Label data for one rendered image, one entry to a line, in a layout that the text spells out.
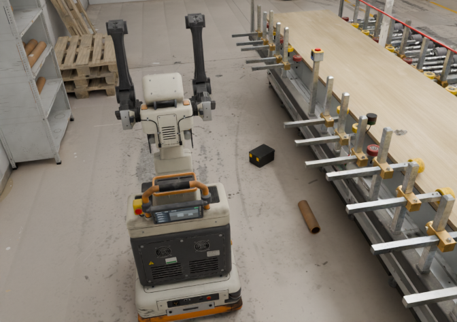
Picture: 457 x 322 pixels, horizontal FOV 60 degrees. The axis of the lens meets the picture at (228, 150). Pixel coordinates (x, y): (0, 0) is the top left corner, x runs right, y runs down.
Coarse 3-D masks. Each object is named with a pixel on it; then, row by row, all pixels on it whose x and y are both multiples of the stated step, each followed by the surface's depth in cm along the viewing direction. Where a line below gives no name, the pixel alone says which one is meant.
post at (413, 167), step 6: (414, 162) 182; (408, 168) 184; (414, 168) 181; (408, 174) 185; (414, 174) 184; (408, 180) 185; (414, 180) 186; (402, 186) 191; (408, 186) 187; (408, 192) 189; (396, 210) 199; (402, 210) 196; (396, 216) 199; (402, 216) 198; (396, 222) 200; (402, 222) 201; (396, 228) 202
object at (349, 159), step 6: (348, 156) 235; (354, 156) 235; (366, 156) 235; (372, 156) 235; (306, 162) 232; (312, 162) 231; (318, 162) 231; (324, 162) 231; (330, 162) 232; (336, 162) 232; (342, 162) 233; (348, 162) 234; (354, 162) 235; (306, 168) 231
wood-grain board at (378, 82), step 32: (320, 32) 412; (352, 32) 409; (320, 64) 342; (352, 64) 339; (384, 64) 337; (352, 96) 290; (384, 96) 289; (416, 96) 287; (448, 96) 286; (416, 128) 251; (448, 128) 250; (448, 160) 222; (448, 224) 185
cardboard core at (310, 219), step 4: (304, 200) 321; (300, 204) 319; (304, 204) 317; (308, 204) 319; (300, 208) 318; (304, 208) 314; (308, 208) 313; (304, 212) 311; (308, 212) 309; (312, 212) 311; (304, 216) 310; (308, 216) 306; (312, 216) 305; (308, 220) 304; (312, 220) 302; (316, 220) 305; (308, 224) 302; (312, 224) 299; (316, 224) 299; (312, 228) 297; (316, 228) 303; (320, 228) 299; (312, 232) 300; (316, 232) 301
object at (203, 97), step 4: (204, 92) 224; (200, 96) 224; (204, 96) 223; (208, 96) 224; (200, 100) 222; (204, 100) 221; (208, 100) 222; (196, 104) 220; (212, 104) 223; (212, 108) 228
